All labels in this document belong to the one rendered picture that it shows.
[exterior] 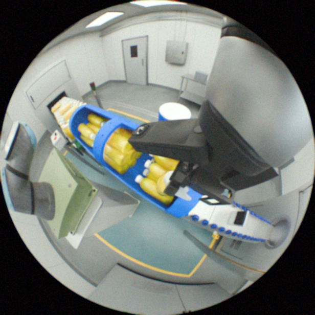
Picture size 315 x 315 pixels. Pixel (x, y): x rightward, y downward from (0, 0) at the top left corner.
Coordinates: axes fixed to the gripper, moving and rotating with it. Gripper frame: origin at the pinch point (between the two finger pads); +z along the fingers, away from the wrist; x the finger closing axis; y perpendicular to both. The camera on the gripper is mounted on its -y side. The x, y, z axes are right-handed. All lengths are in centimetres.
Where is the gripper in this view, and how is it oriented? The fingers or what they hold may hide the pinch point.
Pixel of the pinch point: (172, 179)
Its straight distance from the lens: 23.6
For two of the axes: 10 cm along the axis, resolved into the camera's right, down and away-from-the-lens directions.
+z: -0.4, 4.5, 8.9
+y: 8.5, 4.9, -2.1
